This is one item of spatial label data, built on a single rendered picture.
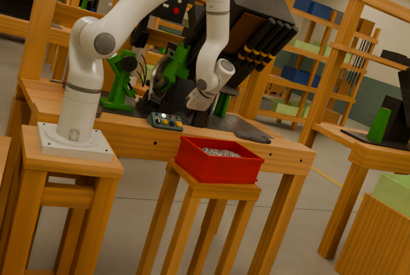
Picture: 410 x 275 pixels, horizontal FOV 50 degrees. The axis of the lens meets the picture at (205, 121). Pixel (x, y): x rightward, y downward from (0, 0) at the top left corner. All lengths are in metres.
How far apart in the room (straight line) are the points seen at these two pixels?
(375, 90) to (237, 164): 11.11
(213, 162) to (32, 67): 1.09
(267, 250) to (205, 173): 1.04
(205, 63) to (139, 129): 0.45
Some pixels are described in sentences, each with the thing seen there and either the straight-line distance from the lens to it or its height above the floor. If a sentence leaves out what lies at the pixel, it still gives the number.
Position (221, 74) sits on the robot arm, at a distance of 1.74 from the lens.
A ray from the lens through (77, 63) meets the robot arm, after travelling 1.56.
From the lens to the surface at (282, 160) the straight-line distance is 2.41.
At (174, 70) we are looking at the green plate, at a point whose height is 1.14.
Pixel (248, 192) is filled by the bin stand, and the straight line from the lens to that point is 1.91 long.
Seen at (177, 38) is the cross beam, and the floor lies 1.26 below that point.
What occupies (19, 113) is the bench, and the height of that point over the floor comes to 0.69.
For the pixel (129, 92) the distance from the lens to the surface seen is 2.14.
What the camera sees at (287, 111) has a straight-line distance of 7.98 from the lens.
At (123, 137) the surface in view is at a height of 0.84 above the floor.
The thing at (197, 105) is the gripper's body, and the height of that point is 1.06.
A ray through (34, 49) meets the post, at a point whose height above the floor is 1.03.
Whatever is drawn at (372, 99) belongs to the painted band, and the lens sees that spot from 12.83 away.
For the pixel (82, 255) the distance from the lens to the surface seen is 1.69.
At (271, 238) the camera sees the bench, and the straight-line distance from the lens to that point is 2.66.
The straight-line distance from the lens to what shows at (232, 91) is 2.14.
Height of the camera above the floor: 1.41
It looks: 12 degrees down
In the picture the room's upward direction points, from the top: 17 degrees clockwise
